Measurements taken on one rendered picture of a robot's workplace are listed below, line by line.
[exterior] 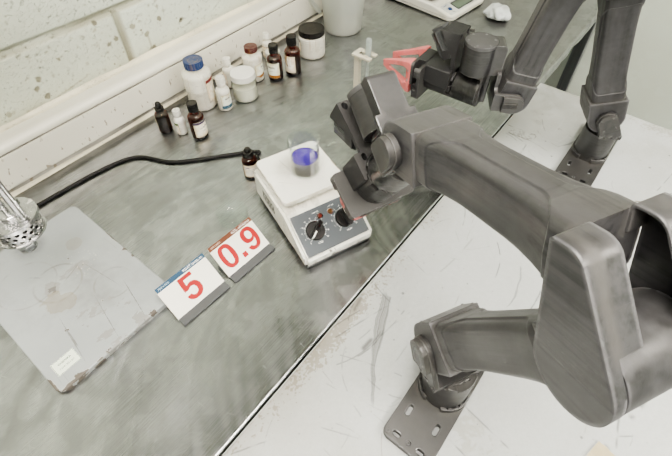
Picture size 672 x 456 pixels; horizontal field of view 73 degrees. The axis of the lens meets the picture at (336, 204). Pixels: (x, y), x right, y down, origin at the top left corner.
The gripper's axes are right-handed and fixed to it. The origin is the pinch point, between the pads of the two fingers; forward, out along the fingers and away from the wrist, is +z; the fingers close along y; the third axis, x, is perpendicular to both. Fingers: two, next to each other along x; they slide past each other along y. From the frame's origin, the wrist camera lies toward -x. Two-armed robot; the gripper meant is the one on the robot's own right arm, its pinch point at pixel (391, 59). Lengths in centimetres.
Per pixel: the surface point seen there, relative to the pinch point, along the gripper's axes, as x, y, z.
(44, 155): 8, 56, 42
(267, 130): 13.5, 20.6, 17.7
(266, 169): 4.8, 35.7, 2.5
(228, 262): 12, 51, -2
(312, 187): 4.9, 34.2, -6.6
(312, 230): 8.5, 39.2, -10.4
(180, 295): 11, 60, -1
